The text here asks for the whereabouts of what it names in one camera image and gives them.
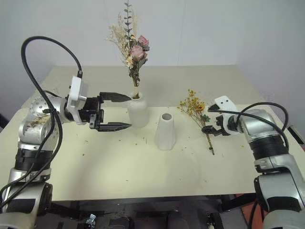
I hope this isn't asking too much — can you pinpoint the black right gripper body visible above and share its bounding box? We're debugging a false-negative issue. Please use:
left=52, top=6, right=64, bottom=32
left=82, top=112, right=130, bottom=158
left=215, top=118, right=231, bottom=137

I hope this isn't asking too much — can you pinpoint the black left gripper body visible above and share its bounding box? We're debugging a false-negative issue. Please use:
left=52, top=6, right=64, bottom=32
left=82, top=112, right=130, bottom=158
left=77, top=96, right=105, bottom=131

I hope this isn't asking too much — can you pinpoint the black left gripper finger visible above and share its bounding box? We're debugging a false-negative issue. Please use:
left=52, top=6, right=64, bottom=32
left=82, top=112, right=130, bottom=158
left=99, top=92, right=132, bottom=103
left=97, top=122, right=132, bottom=132

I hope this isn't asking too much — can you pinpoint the yellow dried flower bouquet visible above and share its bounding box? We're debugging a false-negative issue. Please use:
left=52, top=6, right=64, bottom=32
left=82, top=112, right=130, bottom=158
left=177, top=88, right=215, bottom=156

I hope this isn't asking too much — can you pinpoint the pink rose dried bouquet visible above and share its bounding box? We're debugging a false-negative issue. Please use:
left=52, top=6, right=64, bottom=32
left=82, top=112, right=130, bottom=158
left=104, top=0, right=151, bottom=99

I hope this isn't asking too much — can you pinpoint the white bottle-shaped vase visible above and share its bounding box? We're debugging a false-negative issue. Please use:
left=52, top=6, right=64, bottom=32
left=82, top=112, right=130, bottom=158
left=126, top=92, right=150, bottom=129

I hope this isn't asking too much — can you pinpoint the white conical vase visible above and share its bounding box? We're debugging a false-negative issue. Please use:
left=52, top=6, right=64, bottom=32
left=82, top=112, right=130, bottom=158
left=154, top=112, right=178, bottom=151

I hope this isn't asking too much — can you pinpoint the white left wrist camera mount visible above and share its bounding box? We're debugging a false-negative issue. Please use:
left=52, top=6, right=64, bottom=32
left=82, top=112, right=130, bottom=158
left=65, top=75, right=90, bottom=125

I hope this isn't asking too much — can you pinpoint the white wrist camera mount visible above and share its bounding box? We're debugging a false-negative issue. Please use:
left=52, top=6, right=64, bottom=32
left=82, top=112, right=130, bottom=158
left=65, top=75, right=90, bottom=125
left=213, top=95, right=239, bottom=137

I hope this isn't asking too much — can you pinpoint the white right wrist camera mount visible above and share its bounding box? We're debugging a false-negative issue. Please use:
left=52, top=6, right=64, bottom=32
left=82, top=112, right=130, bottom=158
left=213, top=95, right=239, bottom=137

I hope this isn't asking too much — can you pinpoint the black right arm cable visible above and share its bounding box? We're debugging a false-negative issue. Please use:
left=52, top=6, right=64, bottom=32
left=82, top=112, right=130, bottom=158
left=207, top=102, right=291, bottom=150

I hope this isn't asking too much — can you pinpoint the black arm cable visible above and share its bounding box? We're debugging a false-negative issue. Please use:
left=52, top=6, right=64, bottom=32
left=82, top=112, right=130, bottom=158
left=0, top=36, right=83, bottom=210
left=207, top=102, right=291, bottom=150

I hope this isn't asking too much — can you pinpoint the black table frame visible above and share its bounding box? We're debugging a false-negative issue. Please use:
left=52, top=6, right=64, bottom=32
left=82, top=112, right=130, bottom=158
left=38, top=194, right=257, bottom=229

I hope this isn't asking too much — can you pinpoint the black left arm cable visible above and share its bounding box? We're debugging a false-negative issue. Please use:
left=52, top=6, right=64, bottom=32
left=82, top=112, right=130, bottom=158
left=0, top=36, right=83, bottom=210

